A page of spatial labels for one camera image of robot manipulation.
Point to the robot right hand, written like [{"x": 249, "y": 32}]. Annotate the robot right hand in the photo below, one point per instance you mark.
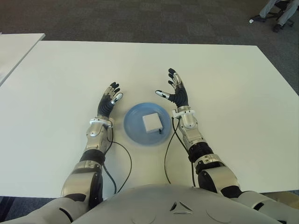
[{"x": 181, "y": 95}]

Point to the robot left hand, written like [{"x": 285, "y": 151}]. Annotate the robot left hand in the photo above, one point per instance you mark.
[{"x": 105, "y": 107}]

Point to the white charger block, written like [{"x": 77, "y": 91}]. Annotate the white charger block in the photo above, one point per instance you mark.
[{"x": 151, "y": 122}]

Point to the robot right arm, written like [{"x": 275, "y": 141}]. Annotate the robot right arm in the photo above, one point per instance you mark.
[{"x": 189, "y": 121}]

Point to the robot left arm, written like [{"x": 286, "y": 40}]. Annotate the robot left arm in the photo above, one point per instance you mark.
[{"x": 95, "y": 130}]

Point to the blue round plate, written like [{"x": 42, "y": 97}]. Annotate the blue round plate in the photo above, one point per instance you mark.
[{"x": 134, "y": 126}]

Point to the white side table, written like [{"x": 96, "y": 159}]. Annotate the white side table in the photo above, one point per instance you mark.
[{"x": 16, "y": 51}]

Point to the grey robot torso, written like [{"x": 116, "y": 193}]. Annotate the grey robot torso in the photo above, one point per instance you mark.
[{"x": 163, "y": 205}]

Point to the seated person in grey trousers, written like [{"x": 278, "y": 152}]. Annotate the seated person in grey trousers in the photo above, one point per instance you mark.
[{"x": 266, "y": 8}]

